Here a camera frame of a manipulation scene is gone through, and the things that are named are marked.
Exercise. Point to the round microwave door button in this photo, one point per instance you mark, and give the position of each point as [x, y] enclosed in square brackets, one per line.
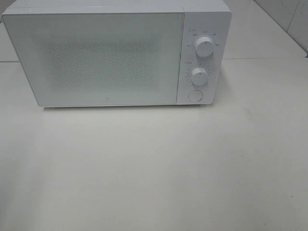
[195, 96]

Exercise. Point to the white microwave knob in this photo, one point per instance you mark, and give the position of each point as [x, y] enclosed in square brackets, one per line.
[199, 76]
[204, 46]

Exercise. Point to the white microwave door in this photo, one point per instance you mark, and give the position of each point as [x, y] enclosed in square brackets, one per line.
[99, 59]

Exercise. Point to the white microwave oven body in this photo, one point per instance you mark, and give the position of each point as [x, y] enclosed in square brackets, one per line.
[200, 17]

